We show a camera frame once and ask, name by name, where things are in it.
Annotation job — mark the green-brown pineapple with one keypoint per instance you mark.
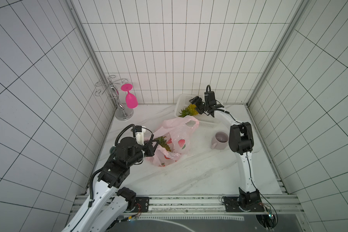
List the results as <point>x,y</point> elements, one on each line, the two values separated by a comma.
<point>163,143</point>

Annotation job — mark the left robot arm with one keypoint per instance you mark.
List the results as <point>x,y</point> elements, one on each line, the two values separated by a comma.
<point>108,200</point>

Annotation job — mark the lilac mug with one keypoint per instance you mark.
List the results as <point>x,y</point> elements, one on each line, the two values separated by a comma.
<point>220,141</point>

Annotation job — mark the aluminium rail frame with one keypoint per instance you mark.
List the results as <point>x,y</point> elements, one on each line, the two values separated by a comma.
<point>273,213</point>

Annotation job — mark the white plastic basket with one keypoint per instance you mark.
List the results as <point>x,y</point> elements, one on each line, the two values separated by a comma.
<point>204,120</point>

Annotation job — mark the silver glass rack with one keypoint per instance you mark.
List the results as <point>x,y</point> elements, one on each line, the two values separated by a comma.
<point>109,85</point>

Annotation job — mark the pink wine glass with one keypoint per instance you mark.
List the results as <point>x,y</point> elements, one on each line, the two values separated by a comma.
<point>131,100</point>

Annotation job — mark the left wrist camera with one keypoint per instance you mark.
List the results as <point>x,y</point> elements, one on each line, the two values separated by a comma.
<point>139,132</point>

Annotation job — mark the pink plastic bag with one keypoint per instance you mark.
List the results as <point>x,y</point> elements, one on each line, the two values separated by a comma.
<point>176,134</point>

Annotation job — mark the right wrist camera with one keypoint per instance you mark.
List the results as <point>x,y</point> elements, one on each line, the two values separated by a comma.
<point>208,88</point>

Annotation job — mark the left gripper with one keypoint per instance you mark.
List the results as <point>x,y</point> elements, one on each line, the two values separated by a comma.
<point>151,150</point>

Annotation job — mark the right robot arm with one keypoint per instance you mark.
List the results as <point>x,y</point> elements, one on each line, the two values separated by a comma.
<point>240,141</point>

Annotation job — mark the teal cup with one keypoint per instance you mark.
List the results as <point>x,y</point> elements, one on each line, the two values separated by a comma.
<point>112,150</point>

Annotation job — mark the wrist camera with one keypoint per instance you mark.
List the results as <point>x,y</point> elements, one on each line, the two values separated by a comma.
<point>208,88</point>
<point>139,132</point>

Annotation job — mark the yellow pineapple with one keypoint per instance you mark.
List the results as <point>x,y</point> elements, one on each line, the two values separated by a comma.
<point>190,110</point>

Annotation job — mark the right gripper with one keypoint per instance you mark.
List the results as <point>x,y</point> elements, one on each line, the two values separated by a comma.
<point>202,104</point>

